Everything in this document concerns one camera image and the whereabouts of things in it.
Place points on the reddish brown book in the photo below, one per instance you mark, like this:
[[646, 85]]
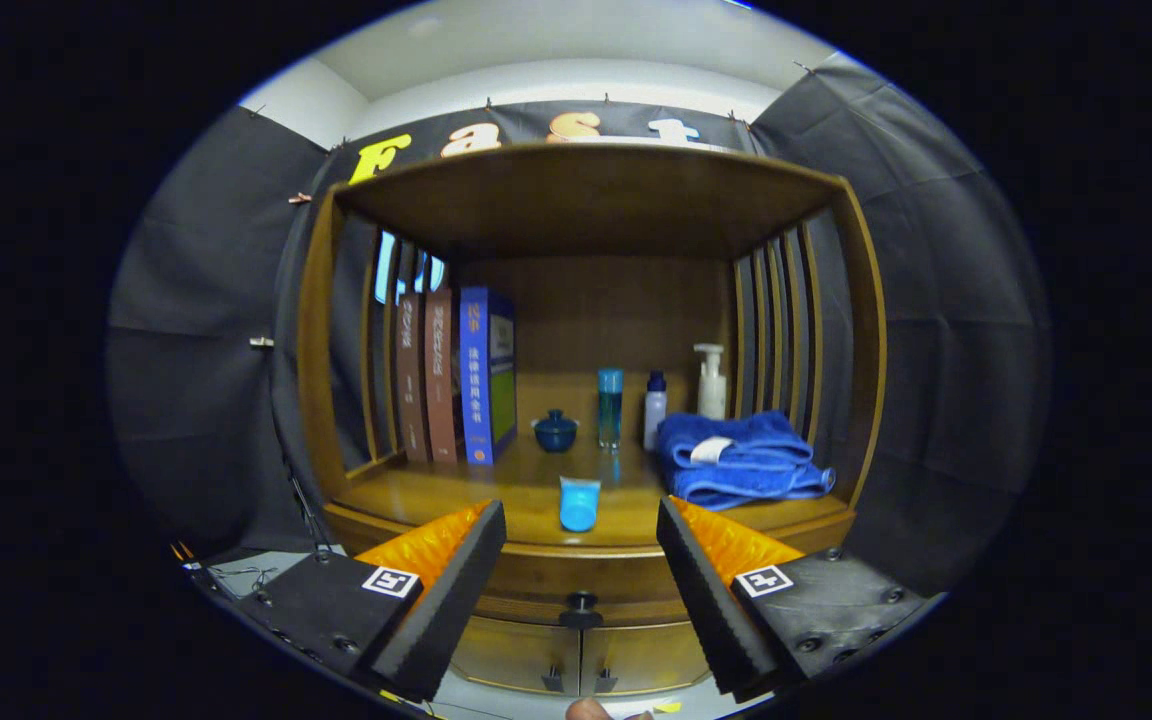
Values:
[[441, 380]]

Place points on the dark brown book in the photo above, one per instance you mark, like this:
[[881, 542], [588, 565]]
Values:
[[412, 380]]

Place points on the wooden countertop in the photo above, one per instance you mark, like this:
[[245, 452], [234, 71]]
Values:
[[536, 500]]

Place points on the blue lidded teacup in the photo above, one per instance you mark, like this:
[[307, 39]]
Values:
[[555, 433]]

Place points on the wooden cabinet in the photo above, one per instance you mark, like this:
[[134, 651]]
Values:
[[586, 200]]

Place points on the blue cosmetic tube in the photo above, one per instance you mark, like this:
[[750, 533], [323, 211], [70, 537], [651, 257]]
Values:
[[579, 505]]

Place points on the blue glass bottle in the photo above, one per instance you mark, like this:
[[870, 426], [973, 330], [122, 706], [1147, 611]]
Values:
[[610, 410]]

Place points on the blue book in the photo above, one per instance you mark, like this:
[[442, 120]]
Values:
[[474, 380]]

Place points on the white bottle with blue cap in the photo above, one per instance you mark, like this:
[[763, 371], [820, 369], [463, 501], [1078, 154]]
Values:
[[655, 415]]

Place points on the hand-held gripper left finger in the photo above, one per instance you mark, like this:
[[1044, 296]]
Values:
[[451, 605]]

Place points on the blue folded towel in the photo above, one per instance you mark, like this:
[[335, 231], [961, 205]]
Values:
[[746, 470]]

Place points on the white pump bottle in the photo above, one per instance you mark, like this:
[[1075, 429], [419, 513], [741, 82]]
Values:
[[711, 390]]

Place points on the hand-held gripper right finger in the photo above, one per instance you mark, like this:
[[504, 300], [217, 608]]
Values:
[[706, 605]]

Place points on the wooden cabinet door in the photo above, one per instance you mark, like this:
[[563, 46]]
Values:
[[516, 655], [641, 657]]

